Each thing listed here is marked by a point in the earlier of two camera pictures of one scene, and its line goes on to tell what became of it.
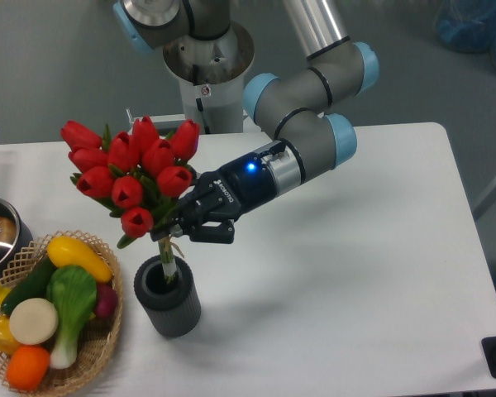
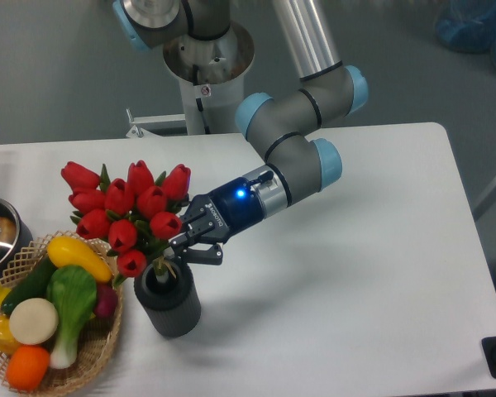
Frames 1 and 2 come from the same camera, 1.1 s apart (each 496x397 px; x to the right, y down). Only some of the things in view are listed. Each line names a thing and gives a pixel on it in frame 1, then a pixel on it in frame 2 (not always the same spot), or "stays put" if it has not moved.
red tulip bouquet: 136,175 → 138,216
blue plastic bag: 478,26 stays put
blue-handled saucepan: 7,239 stays put
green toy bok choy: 73,289 stays put
